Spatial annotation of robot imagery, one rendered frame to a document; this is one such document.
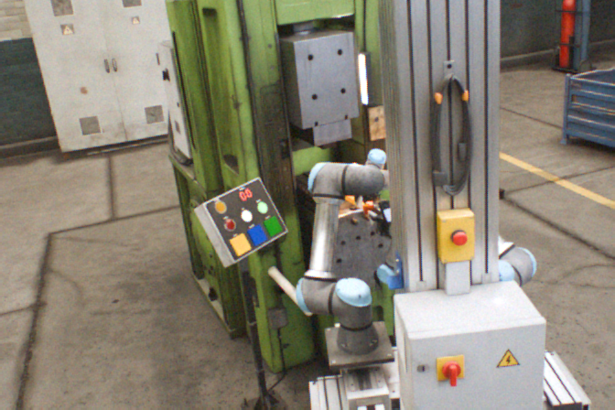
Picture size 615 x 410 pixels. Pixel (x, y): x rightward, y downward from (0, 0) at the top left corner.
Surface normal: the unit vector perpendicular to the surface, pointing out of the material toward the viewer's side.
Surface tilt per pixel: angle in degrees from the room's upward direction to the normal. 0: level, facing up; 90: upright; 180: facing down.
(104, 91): 90
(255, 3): 90
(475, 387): 90
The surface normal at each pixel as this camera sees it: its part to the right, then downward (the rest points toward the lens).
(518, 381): 0.06, 0.36
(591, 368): -0.11, -0.93
